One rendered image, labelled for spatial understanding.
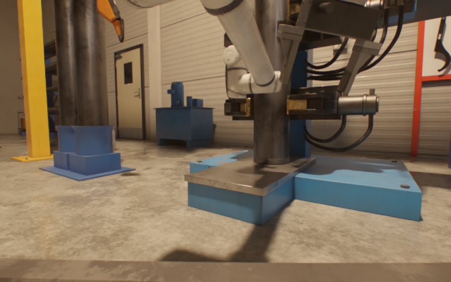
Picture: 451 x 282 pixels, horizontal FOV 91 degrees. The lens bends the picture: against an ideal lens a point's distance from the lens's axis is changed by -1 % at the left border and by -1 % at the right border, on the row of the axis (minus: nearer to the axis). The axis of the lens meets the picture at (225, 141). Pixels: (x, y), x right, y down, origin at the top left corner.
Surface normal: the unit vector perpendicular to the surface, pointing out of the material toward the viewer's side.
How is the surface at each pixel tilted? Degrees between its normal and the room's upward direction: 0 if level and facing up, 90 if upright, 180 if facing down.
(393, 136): 90
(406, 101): 90
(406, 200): 90
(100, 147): 90
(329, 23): 114
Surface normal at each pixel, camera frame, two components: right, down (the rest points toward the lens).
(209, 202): -0.56, 0.07
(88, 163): 0.83, 0.04
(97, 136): 0.61, 0.07
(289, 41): 0.08, 0.48
